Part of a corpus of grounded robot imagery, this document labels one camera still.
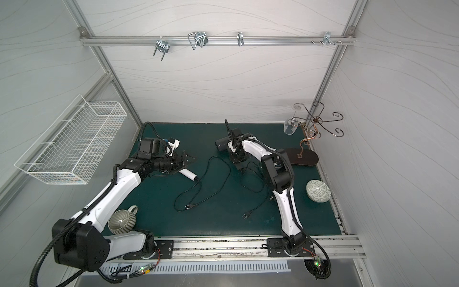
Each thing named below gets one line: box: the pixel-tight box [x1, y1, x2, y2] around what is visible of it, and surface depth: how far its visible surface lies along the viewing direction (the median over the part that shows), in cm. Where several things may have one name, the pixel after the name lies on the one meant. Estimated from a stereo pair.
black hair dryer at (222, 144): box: [215, 136, 231, 152], surface depth 105 cm
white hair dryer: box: [178, 168, 199, 182], surface depth 96 cm
